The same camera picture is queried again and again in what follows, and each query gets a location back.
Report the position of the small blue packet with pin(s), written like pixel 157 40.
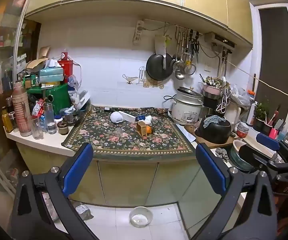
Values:
pixel 141 118

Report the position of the dark window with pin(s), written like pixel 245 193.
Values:
pixel 276 55

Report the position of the teal tissue box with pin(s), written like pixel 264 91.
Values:
pixel 51 73

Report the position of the steel ladle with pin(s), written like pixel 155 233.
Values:
pixel 180 75

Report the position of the white plastic tray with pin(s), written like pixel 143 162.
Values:
pixel 82 98

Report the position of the black pot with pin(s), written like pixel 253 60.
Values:
pixel 216 132

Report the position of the pink utensil holder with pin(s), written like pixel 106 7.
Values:
pixel 212 90

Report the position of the black small appliance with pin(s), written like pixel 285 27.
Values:
pixel 210 103

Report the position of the red snack packet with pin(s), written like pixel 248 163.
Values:
pixel 37 108

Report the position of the clear plastic bag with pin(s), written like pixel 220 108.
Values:
pixel 74 85

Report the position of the kitchen knife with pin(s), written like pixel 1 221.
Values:
pixel 187 133

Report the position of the green ribbed basin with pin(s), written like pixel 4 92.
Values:
pixel 236 158

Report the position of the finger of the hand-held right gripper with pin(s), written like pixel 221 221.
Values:
pixel 267 141
pixel 251 155

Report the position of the wooden cutting board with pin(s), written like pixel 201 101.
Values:
pixel 208 144

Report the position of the small brown cardboard box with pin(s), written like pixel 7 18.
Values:
pixel 141 129

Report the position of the grey plastic bag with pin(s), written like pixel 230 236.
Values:
pixel 83 211

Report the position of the blue dish cloth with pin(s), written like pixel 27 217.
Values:
pixel 212 120

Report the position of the black wok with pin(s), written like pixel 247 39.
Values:
pixel 156 67

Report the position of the pink cup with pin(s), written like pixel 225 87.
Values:
pixel 273 133

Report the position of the pink thermos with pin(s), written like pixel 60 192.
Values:
pixel 21 115

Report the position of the torn cardboard pieces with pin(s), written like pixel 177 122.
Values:
pixel 35 65

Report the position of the white rice cooker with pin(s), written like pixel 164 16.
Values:
pixel 186 110

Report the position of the white bottle with red cap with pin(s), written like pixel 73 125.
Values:
pixel 251 112

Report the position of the white kettle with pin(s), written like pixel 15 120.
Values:
pixel 233 115

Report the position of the dark brown jar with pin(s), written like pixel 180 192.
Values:
pixel 63 129

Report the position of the white plastic bag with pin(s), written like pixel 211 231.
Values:
pixel 240 95

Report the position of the mesh strainer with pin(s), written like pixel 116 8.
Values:
pixel 190 68

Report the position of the clear plastic cup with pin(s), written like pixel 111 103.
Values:
pixel 118 132

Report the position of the potted green plant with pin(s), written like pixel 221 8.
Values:
pixel 260 112

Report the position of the white wall socket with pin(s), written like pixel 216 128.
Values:
pixel 207 67

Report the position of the beige wall appliance with display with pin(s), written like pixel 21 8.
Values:
pixel 221 38

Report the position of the grey rag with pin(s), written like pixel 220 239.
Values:
pixel 222 153

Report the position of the glass jar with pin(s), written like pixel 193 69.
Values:
pixel 67 115

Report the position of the long white box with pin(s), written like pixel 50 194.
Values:
pixel 129 117

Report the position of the yellow oil bottle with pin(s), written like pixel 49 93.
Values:
pixel 7 122

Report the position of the green floral tablecloth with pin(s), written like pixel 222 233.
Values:
pixel 104 130

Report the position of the white power strip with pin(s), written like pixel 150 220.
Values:
pixel 138 31

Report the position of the white crumpled tissue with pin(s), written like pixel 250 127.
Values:
pixel 148 119

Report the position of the white lidded jar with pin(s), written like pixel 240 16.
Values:
pixel 58 118

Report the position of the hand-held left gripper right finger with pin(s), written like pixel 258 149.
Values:
pixel 210 170

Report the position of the green box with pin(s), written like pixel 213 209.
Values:
pixel 56 97

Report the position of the clear water bottle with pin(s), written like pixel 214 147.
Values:
pixel 50 120

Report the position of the black scissors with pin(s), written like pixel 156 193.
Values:
pixel 196 46

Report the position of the orange fruit peel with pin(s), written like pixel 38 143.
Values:
pixel 149 129

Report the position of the red rimmed bowls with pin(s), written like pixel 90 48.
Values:
pixel 242 130

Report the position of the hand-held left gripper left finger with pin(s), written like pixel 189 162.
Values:
pixel 77 170

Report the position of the black toothbrush cup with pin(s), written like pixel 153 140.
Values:
pixel 266 128

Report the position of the steel cleaver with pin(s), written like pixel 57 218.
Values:
pixel 160 45

